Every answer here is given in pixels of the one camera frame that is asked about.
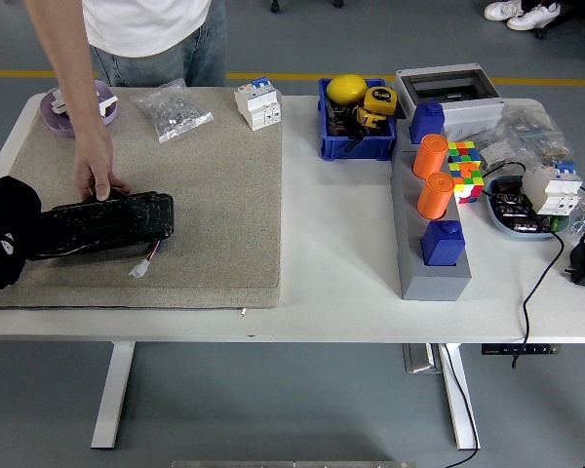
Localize person's right hand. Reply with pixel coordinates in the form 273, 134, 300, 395
72, 127, 132, 202

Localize black film-wrapped panel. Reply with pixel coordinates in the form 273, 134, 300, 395
28, 188, 176, 262

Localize black rag with white print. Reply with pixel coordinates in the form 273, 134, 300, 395
0, 175, 44, 301

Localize black table control panel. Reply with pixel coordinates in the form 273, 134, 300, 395
481, 343, 565, 356

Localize purple plastic tray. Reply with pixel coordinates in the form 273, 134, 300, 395
39, 80, 120, 138

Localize clear bag of screws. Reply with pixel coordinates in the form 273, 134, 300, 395
131, 77, 215, 143

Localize grey-brown mat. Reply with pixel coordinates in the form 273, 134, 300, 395
0, 86, 284, 311

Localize person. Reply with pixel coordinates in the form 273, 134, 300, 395
23, 0, 228, 202

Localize white table leg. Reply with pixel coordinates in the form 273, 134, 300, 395
438, 342, 480, 450
90, 340, 137, 449

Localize dark brown electronic part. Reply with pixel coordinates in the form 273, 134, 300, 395
327, 101, 360, 138

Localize blue plastic bin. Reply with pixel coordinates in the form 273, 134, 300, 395
317, 76, 399, 162

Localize yellow round ball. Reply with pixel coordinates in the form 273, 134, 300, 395
326, 73, 370, 106

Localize yellow black tape measure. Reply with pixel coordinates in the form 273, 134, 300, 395
355, 86, 400, 131

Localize blue plastic block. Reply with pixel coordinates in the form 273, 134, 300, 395
409, 100, 446, 146
420, 219, 467, 268

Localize orange plastic cylinder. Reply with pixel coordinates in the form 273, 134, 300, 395
412, 134, 449, 180
416, 172, 455, 219

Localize grey block holder base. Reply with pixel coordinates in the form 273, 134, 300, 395
389, 138, 473, 301

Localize multicolour puzzle cube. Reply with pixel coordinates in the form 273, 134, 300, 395
447, 140, 487, 205

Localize grey control box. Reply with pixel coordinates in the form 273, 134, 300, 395
402, 343, 443, 375

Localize small clear bag white parts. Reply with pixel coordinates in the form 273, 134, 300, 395
477, 140, 516, 171

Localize dark brown packets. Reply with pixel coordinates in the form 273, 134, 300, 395
490, 177, 553, 231

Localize white shoe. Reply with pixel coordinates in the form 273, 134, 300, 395
506, 2, 562, 31
484, 0, 524, 21

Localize large clear bag of parts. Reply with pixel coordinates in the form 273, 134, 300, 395
494, 103, 574, 170

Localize light blue bowl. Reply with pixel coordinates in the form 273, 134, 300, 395
484, 175, 571, 241

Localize black office chair base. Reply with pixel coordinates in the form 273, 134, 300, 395
533, 0, 585, 40

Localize white plastic switch part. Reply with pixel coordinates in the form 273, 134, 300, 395
98, 95, 120, 122
52, 86, 72, 116

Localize white connector with red wires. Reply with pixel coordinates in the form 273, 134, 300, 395
128, 239, 163, 280

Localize white circuit breaker blue switch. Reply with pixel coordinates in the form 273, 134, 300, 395
234, 75, 283, 132
521, 160, 584, 216

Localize grey electrical enclosure box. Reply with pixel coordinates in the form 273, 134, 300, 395
394, 63, 506, 140

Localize black cable under table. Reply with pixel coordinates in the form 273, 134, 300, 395
438, 343, 480, 468

